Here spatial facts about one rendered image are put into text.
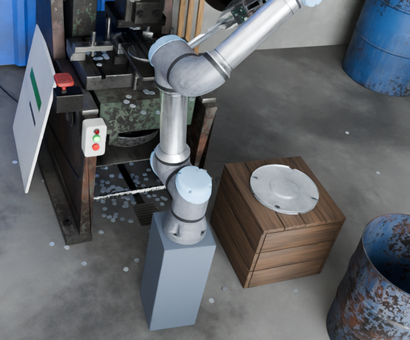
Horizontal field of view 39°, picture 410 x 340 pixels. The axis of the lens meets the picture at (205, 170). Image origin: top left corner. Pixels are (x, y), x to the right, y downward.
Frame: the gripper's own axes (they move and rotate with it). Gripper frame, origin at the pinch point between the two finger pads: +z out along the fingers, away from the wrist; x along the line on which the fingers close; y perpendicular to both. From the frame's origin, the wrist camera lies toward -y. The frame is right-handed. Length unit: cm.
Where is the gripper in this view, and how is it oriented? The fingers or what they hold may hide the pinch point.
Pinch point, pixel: (221, 22)
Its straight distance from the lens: 195.3
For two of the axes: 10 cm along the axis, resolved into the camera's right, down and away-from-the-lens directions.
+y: -4.0, 5.2, -7.5
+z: -7.6, 2.7, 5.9
